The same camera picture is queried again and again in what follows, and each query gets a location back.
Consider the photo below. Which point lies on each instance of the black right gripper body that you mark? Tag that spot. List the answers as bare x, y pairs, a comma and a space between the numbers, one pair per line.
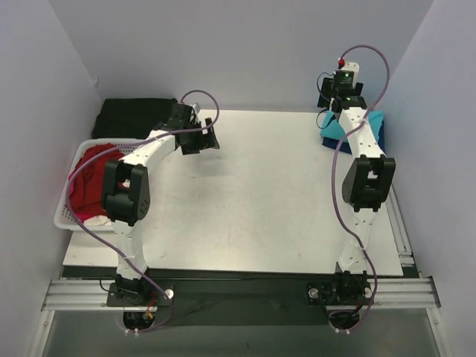
325, 95

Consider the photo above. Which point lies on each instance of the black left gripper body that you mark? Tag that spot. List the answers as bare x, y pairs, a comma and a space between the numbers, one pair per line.
201, 139

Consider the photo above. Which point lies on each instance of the turquoise t-shirt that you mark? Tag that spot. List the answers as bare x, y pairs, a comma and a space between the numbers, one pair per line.
375, 118

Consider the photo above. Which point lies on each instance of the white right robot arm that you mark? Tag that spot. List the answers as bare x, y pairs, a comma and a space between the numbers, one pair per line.
367, 183

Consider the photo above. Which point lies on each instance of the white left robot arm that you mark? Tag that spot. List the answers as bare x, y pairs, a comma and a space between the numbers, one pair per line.
126, 195

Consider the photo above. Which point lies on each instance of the folded navy blue t-shirt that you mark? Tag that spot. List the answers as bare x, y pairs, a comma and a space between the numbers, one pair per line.
331, 140

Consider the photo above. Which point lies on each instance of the black folded t-shirt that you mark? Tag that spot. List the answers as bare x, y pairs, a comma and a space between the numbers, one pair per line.
131, 117

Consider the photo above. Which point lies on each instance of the red t-shirt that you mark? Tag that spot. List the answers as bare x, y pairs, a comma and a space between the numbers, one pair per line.
88, 186

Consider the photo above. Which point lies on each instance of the white t-shirt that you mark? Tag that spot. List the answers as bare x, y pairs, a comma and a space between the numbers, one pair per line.
98, 221

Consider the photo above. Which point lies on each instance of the pink garment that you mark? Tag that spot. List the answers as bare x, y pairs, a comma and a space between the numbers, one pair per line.
81, 216

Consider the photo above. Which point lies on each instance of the white plastic laundry basket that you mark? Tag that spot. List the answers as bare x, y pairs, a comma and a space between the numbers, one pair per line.
62, 217

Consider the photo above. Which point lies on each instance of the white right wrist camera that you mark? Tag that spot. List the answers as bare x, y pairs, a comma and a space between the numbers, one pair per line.
353, 67

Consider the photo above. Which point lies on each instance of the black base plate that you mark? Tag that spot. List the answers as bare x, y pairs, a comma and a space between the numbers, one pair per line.
247, 313

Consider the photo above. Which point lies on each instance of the aluminium frame rail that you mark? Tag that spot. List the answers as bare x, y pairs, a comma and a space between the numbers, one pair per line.
388, 293

